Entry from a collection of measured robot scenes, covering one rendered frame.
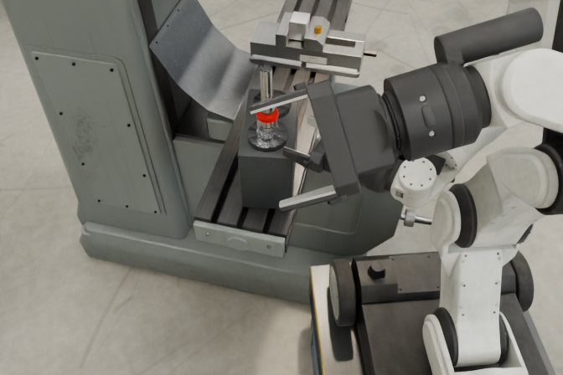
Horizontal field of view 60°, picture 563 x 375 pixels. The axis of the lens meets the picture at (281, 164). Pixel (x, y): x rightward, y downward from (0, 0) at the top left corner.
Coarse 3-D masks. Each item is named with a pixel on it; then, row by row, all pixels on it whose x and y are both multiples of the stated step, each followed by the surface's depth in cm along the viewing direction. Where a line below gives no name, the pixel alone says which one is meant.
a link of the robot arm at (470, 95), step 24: (480, 24) 47; (504, 24) 47; (528, 24) 46; (456, 48) 47; (480, 48) 47; (504, 48) 47; (456, 72) 46; (480, 72) 47; (456, 96) 45; (480, 96) 46; (456, 120) 45; (480, 120) 46; (504, 120) 46; (456, 144) 47
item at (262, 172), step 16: (256, 96) 114; (272, 96) 114; (288, 112) 112; (288, 128) 109; (240, 144) 106; (256, 144) 104; (272, 144) 104; (288, 144) 106; (240, 160) 105; (256, 160) 104; (272, 160) 104; (288, 160) 104; (240, 176) 109; (256, 176) 108; (272, 176) 108; (288, 176) 108; (256, 192) 113; (272, 192) 112; (288, 192) 112
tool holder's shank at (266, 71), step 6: (264, 66) 94; (270, 66) 94; (264, 72) 93; (270, 72) 93; (264, 78) 94; (270, 78) 94; (264, 84) 95; (270, 84) 95; (264, 90) 96; (270, 90) 96; (264, 96) 97; (270, 96) 97; (264, 114) 101; (270, 114) 101
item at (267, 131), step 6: (258, 120) 102; (276, 120) 102; (258, 126) 103; (264, 126) 102; (270, 126) 102; (276, 126) 103; (258, 132) 105; (264, 132) 103; (270, 132) 103; (276, 132) 105; (264, 138) 105; (270, 138) 105
